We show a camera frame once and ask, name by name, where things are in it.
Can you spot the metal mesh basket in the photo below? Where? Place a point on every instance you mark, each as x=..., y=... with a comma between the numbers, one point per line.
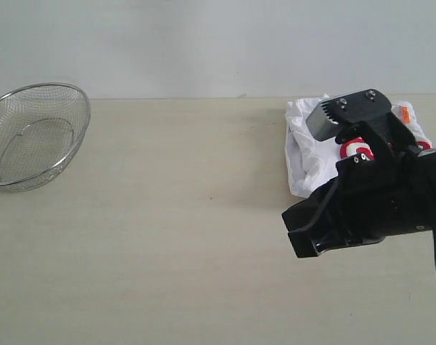
x=42, y=126

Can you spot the white t-shirt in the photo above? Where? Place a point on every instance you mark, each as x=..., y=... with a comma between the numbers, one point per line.
x=311, y=163

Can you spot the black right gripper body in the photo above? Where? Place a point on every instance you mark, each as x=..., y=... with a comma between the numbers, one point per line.
x=389, y=202

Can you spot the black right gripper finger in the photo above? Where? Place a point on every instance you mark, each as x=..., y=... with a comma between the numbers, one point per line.
x=317, y=213
x=313, y=242

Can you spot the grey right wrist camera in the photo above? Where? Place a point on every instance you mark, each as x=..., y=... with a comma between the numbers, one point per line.
x=367, y=115

